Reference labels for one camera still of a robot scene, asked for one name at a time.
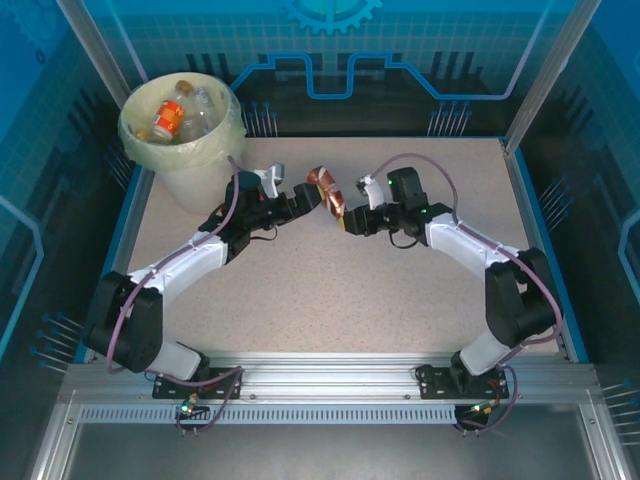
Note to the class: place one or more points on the brown label drink bottle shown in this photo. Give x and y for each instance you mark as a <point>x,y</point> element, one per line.
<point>327,192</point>

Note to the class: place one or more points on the grey metal front panel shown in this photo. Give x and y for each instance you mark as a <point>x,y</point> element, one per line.
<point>325,455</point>

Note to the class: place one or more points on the pale green plastic bin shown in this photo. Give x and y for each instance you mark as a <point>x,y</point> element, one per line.
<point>235,130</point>

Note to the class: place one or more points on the clear bottle blue label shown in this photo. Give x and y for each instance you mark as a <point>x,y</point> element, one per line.
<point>202,102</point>

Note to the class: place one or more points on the front aluminium rail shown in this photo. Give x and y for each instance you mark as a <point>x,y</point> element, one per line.
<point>325,375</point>

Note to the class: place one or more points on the right side aluminium rail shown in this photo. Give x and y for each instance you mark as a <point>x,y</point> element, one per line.
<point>523,200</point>

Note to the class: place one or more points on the left LED connector board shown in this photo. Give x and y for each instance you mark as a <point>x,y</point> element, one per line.
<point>189,407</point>

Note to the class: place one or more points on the right LED connector board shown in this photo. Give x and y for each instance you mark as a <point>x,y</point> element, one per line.
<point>480,409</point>

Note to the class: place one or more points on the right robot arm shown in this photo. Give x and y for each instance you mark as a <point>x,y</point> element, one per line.
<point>465,245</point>

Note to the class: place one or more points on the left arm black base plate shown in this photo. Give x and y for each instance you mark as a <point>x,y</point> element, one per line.
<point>225,385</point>

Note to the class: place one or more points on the left aluminium frame post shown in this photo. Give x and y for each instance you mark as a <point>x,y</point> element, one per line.
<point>101,50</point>

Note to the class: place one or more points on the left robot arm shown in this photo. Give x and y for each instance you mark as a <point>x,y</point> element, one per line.
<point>185,260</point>

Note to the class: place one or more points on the cream plastic bin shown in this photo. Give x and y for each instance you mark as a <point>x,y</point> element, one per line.
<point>200,185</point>

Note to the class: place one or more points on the right aluminium frame post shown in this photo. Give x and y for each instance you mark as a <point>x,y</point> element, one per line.
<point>550,75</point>

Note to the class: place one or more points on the led connector board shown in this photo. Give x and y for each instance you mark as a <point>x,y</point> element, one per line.
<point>189,407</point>
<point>480,409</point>

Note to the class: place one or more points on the aluminium frame post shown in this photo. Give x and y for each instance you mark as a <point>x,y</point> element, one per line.
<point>101,50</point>
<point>550,75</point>

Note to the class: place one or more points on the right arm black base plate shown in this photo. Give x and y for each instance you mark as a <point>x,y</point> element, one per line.
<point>435,382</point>

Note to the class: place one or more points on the orange label bottle brown cap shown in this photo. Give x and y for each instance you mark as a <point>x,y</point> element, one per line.
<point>170,117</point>

